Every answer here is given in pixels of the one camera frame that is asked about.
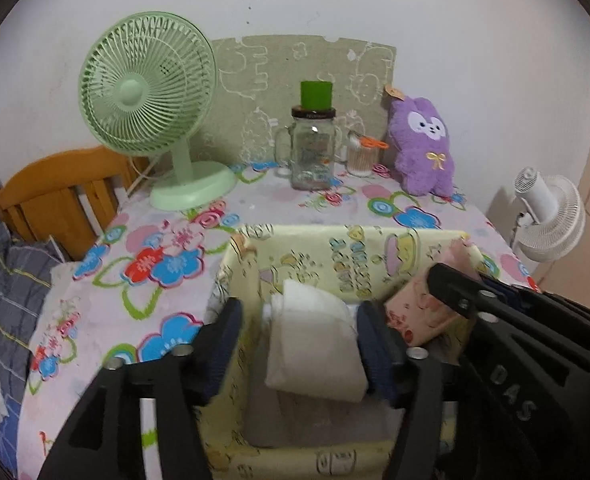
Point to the toothpick jar with orange lid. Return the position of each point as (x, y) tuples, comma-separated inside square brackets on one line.
[(363, 153)]

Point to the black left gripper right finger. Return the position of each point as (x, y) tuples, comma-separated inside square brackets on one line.
[(410, 381)]

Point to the green desk fan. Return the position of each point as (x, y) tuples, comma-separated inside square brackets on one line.
[(145, 88)]

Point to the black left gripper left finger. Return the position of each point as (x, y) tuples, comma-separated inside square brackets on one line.
[(101, 439)]

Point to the purple plush bunny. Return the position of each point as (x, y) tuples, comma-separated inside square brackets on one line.
[(421, 138)]

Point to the pink cartoon print pouch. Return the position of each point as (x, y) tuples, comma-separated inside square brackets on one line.
[(417, 315)]

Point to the wooden bed headboard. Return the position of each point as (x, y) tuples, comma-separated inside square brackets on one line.
[(59, 195)]

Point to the grey plaid pillow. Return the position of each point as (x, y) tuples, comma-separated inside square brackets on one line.
[(25, 279)]

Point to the white cloth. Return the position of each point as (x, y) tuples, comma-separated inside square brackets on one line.
[(313, 349)]

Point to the floral tablecloth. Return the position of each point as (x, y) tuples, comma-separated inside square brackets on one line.
[(155, 277)]

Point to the white standing fan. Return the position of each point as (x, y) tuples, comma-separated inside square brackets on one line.
[(554, 219)]

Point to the green cartoon print board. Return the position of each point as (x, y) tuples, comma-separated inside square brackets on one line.
[(259, 81)]

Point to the green cup on jar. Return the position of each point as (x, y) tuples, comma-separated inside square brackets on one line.
[(316, 95)]

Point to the glass mason jar mug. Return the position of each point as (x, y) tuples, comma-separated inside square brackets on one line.
[(305, 150)]

